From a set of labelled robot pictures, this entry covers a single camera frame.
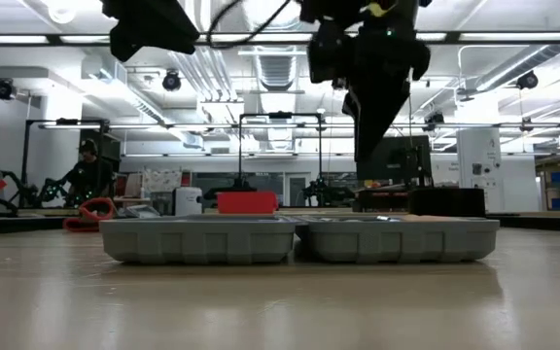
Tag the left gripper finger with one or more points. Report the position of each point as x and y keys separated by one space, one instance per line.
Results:
x=153 y=24

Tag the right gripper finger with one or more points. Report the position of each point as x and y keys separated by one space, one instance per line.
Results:
x=377 y=116
x=350 y=107

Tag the slim silver metal tool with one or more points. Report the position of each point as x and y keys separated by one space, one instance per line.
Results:
x=389 y=219

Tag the grey plastic tool case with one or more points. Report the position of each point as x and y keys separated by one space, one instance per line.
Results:
x=197 y=240

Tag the black background robot arm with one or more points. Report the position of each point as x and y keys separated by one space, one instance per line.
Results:
x=32 y=192
x=331 y=192

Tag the yellow tag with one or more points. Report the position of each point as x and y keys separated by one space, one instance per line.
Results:
x=377 y=7

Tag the black computer monitor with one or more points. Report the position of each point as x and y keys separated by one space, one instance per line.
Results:
x=396 y=165

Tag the black box on table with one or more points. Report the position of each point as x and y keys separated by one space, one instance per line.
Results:
x=447 y=201

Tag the red plastic bin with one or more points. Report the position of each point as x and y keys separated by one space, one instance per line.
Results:
x=247 y=201

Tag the red storage crate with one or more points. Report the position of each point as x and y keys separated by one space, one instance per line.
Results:
x=120 y=184

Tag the person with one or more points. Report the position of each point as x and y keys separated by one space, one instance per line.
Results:
x=90 y=177

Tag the white canister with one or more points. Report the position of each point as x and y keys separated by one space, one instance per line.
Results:
x=188 y=200

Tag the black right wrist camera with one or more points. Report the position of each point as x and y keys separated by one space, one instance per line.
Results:
x=328 y=53

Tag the black rig frame with light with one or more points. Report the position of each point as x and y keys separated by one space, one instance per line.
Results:
x=26 y=155

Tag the black aluminium table frame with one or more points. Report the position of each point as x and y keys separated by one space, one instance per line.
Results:
x=528 y=222

